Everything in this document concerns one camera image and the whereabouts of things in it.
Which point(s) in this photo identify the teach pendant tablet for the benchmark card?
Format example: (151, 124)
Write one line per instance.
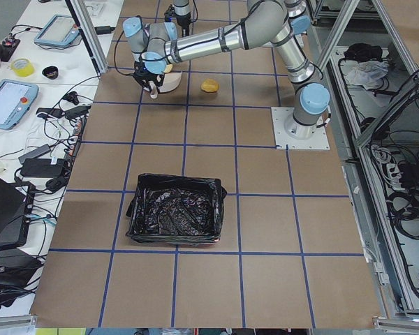
(59, 33)
(16, 98)

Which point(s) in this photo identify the white crumpled cloth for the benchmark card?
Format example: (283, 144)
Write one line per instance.
(368, 74)

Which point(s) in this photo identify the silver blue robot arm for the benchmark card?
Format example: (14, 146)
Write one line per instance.
(180, 2)
(156, 46)

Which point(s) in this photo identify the yellow trash lump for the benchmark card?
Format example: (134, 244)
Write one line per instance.
(209, 85)

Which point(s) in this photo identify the upper teach pendant tablet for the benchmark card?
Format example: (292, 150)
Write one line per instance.
(59, 33)

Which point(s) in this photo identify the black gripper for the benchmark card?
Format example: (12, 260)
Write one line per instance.
(142, 77)
(184, 21)

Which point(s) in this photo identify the black laptop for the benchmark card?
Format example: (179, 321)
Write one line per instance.
(16, 205)

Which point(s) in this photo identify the aluminium frame post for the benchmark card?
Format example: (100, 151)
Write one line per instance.
(80, 15)

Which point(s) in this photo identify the black lined trash bin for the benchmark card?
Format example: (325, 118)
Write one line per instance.
(176, 210)

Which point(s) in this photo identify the yellow tape roll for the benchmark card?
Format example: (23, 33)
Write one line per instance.
(22, 67)

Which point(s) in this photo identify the lower teach pendant tablet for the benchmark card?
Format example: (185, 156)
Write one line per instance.
(16, 98)

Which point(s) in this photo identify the black power adapter brick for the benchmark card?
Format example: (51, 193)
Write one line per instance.
(42, 167)

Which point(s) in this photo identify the yellow sponge piece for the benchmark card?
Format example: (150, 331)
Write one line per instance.
(168, 68)

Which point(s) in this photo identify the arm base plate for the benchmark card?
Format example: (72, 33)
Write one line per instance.
(288, 134)

